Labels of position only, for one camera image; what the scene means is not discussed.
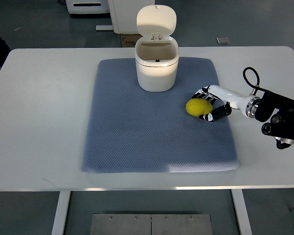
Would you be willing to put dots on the right white table leg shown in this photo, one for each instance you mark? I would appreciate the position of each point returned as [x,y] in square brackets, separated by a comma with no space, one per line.
[241,212]

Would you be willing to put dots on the left white table leg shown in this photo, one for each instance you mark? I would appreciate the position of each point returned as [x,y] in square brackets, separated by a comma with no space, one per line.
[61,213]

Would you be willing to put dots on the blue textured mat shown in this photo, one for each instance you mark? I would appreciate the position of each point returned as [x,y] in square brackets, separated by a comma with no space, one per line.
[132,130]

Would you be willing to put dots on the white cabinet on floor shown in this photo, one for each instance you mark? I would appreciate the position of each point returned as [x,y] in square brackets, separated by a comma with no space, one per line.
[123,15]

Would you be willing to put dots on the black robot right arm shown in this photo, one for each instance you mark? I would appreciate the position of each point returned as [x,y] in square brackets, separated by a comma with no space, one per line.
[276,113]

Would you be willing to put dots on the white trash bin open lid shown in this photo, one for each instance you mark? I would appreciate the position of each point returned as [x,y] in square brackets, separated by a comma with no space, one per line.
[156,52]

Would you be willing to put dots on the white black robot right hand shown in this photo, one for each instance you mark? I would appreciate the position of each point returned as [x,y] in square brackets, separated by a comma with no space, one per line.
[223,102]

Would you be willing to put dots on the grey metal base plate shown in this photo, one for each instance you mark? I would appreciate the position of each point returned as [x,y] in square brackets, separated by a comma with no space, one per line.
[151,224]

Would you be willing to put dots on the white table leg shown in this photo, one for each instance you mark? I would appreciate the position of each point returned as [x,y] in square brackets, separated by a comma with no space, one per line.
[241,212]
[61,213]

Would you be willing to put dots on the small grey floor plate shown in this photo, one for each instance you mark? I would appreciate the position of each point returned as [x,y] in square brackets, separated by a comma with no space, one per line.
[222,40]

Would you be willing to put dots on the yellow lemon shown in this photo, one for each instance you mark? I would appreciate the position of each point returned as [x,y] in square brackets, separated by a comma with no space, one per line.
[198,106]

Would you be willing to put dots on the white appliance with black slot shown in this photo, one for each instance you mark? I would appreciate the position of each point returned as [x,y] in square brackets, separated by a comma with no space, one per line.
[87,6]

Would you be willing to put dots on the brown cardboard box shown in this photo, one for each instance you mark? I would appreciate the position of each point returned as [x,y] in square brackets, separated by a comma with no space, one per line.
[129,40]

